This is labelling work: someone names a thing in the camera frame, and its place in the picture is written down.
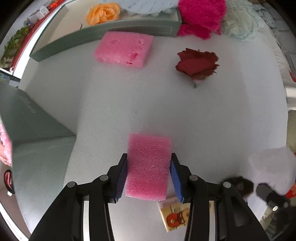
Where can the magenta fluffy yarn item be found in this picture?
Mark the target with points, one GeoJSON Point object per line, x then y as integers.
{"type": "Point", "coordinates": [201, 18]}

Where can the orange fabric rose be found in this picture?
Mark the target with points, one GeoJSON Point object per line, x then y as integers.
{"type": "Point", "coordinates": [103, 13]}

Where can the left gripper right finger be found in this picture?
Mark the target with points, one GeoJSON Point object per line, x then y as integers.
{"type": "Point", "coordinates": [180, 177]}

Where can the light blue foam sheet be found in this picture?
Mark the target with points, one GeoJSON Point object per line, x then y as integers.
{"type": "Point", "coordinates": [148, 7]}

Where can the near grey storage box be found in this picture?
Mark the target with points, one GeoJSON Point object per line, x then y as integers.
{"type": "Point", "coordinates": [41, 149]}

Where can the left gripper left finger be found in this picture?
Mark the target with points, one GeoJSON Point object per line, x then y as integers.
{"type": "Point", "coordinates": [117, 177]}

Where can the pink foam sponge block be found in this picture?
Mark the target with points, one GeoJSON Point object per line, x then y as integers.
{"type": "Point", "coordinates": [148, 167]}

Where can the pale green fabric item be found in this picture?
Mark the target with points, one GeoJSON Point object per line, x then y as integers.
{"type": "Point", "coordinates": [241, 20]}

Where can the red fabric rose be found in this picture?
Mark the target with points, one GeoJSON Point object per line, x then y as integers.
{"type": "Point", "coordinates": [197, 65]}

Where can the far grey storage box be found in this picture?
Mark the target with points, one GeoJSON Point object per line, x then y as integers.
{"type": "Point", "coordinates": [68, 28]}

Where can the light pink fluffy scarf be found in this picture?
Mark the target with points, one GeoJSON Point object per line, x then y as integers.
{"type": "Point", "coordinates": [6, 147]}

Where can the grey storage box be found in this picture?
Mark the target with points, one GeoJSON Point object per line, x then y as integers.
{"type": "Point", "coordinates": [41, 149]}
{"type": "Point", "coordinates": [68, 28]}

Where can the green potted plant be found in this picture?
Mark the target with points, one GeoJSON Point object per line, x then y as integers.
{"type": "Point", "coordinates": [12, 47]}

